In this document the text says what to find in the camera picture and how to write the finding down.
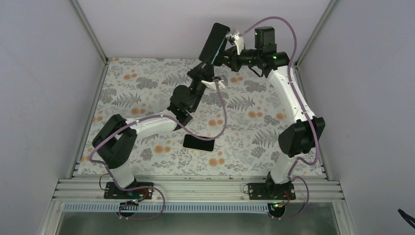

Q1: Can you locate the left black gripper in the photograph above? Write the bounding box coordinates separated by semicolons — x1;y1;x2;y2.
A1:
185;55;213;111

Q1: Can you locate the black phone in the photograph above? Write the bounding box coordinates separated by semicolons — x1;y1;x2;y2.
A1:
199;23;230;65

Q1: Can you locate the phone with pink case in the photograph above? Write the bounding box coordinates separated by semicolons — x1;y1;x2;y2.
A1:
183;134;215;152

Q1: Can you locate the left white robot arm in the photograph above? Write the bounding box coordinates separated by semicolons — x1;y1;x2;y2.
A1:
89;63;218;198

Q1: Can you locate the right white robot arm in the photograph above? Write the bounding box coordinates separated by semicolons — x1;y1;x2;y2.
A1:
215;26;325;199

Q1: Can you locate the floral patterned table mat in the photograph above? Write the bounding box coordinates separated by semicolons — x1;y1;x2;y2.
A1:
78;58;290;176

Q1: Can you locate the black object at edge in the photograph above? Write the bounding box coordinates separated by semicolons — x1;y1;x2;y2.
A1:
397;209;415;229

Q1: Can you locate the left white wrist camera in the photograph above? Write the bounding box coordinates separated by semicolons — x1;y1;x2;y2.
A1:
202;77;228;90

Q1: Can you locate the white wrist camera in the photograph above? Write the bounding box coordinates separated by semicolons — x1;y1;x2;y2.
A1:
202;77;228;90
226;30;245;55

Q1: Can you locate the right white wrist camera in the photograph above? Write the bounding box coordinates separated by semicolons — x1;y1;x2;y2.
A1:
226;30;245;55

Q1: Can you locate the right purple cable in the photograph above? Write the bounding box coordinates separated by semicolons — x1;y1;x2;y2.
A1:
240;16;322;221

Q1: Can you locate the purple cable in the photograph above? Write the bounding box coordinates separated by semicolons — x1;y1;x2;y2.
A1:
88;77;228;220
240;16;322;221

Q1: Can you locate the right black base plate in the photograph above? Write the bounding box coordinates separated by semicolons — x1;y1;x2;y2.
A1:
247;182;296;200

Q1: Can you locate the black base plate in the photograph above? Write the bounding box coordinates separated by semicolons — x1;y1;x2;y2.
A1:
247;182;296;200
103;182;153;200

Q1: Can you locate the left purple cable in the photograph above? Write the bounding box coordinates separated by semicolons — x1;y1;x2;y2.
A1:
88;77;228;220

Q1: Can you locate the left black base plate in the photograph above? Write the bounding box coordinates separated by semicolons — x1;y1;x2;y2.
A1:
103;182;153;200

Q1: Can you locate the grey slotted cable duct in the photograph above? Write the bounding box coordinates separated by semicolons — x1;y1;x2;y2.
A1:
63;202;271;214

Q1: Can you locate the aluminium rail frame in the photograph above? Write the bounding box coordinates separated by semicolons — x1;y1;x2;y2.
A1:
52;176;345;203

